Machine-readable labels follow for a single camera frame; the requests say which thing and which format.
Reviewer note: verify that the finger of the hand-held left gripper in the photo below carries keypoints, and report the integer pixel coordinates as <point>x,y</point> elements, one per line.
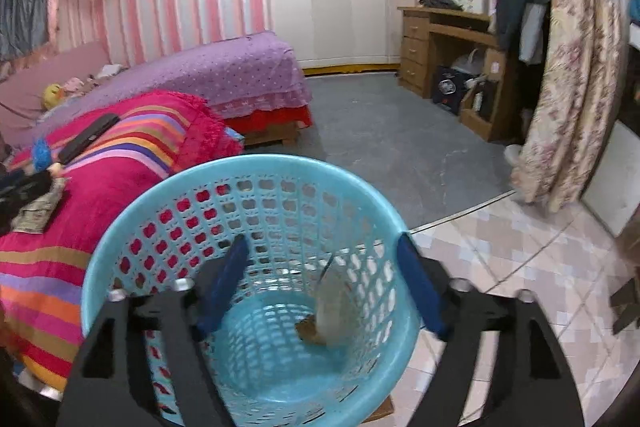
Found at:
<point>20,192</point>

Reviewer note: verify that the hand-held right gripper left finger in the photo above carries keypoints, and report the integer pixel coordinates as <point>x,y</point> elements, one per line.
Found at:
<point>225,287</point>

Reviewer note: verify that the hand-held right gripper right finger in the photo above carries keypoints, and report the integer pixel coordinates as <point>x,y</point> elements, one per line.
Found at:
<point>420,282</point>

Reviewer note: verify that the grey-brown cube block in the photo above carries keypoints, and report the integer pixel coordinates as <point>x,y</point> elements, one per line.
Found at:
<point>37,212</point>

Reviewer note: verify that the blue wrapper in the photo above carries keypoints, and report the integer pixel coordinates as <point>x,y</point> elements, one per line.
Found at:
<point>41,153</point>

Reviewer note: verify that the light blue plastic basket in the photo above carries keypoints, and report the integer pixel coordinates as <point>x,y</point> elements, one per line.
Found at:
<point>270,357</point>

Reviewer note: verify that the pink striped blanket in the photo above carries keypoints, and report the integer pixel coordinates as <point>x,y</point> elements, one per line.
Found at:
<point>100,217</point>

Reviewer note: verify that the black phone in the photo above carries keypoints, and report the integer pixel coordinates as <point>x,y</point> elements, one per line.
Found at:
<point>87,137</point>

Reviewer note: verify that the brown scrap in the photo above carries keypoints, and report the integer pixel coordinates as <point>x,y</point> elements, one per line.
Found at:
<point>307,331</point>

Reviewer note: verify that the yellow duck plush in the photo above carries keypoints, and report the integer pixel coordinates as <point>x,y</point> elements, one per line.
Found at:
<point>52,96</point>

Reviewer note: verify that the pink cloth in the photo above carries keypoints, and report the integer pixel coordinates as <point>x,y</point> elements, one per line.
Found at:
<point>80,86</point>

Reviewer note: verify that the pink headboard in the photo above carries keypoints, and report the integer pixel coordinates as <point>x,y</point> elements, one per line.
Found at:
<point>50,67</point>

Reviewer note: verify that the white cloth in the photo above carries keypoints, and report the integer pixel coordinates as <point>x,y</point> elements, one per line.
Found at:
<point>112,69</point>

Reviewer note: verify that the red bed skirt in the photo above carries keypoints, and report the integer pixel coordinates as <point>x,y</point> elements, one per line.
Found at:
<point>270,117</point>

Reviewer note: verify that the white board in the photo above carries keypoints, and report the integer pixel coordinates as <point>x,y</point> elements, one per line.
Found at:
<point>612,187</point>

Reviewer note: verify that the purple dotted bedspread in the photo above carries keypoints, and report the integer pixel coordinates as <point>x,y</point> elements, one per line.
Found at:
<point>215,72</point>

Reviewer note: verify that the floral curtain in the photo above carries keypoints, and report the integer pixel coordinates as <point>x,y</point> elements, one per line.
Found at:
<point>565,107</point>

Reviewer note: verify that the wooden desk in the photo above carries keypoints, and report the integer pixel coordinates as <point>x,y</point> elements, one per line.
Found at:
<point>417,37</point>

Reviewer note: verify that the white storage box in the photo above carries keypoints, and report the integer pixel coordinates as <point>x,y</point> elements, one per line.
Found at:
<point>470,0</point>

